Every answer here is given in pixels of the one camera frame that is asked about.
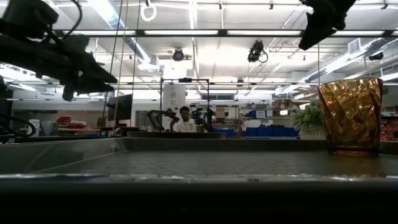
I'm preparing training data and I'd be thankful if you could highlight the blue storage bin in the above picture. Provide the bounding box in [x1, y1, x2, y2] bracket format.
[213, 129, 236, 139]
[244, 126, 259, 138]
[257, 126, 274, 138]
[272, 126, 288, 138]

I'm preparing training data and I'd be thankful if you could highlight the small green potted plant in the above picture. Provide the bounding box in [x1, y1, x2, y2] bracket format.
[290, 99, 326, 141]

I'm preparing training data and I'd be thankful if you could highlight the black hanging camera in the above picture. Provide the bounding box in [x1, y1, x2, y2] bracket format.
[247, 39, 269, 64]

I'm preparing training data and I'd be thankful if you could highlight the person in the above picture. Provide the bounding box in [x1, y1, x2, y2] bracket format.
[169, 106, 198, 133]

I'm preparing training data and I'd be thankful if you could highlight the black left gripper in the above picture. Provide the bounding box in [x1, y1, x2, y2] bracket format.
[0, 33, 119, 102]

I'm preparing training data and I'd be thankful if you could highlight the black hanging cable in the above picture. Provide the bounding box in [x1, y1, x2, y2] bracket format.
[102, 0, 124, 125]

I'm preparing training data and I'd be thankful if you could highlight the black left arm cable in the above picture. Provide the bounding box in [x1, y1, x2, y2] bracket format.
[61, 0, 83, 40]

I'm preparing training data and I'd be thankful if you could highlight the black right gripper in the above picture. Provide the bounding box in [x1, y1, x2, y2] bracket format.
[298, 0, 358, 52]

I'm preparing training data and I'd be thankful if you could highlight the black computer monitor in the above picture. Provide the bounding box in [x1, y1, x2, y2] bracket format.
[107, 93, 134, 123]

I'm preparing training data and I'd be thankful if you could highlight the white plastic container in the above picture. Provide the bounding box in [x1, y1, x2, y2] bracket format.
[27, 119, 42, 138]

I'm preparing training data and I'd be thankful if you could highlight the round black overhead camera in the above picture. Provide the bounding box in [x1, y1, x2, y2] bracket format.
[172, 48, 185, 62]

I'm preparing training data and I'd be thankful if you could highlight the black plastic tray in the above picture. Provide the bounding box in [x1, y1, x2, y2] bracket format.
[0, 136, 398, 224]

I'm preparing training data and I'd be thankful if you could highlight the silver ceiling duct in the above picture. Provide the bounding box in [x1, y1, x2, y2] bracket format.
[90, 0, 160, 73]

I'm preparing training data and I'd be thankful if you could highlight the white hanging ring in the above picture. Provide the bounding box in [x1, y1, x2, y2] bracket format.
[140, 2, 158, 22]

